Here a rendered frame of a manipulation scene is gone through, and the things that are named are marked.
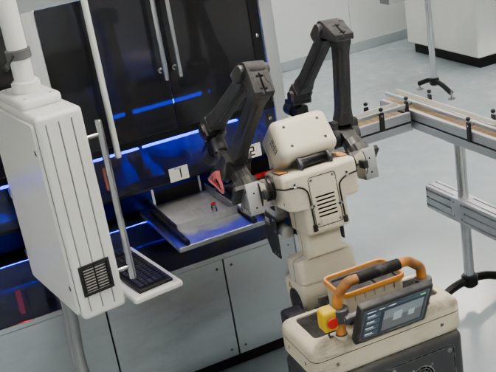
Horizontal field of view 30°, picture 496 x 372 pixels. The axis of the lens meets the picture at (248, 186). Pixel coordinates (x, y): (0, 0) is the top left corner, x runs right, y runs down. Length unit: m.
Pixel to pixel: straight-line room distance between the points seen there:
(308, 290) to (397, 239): 2.17
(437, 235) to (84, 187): 2.69
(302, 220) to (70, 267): 0.81
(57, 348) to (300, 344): 1.35
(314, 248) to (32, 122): 1.03
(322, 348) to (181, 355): 1.39
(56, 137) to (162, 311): 1.23
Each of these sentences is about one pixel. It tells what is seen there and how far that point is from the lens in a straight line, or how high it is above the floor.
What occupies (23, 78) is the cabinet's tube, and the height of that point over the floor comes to 1.64.
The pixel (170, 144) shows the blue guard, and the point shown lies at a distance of 3.81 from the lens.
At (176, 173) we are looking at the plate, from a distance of 3.85.
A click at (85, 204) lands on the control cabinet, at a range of 3.18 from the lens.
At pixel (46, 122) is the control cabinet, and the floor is 1.53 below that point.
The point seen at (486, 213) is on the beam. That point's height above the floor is 0.55.
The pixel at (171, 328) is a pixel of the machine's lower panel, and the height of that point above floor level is 0.34.
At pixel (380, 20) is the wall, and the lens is 9.68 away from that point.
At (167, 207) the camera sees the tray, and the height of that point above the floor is 0.88.
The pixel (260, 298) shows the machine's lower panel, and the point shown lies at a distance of 4.22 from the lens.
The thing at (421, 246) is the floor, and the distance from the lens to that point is 5.25.
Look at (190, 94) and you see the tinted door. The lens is 3.81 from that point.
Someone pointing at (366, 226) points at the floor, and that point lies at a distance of 5.55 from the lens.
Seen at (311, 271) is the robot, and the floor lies 0.86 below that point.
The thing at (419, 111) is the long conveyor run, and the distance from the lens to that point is 4.48.
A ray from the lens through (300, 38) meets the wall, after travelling 9.23.
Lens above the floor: 2.32
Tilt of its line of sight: 21 degrees down
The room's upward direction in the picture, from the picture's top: 10 degrees counter-clockwise
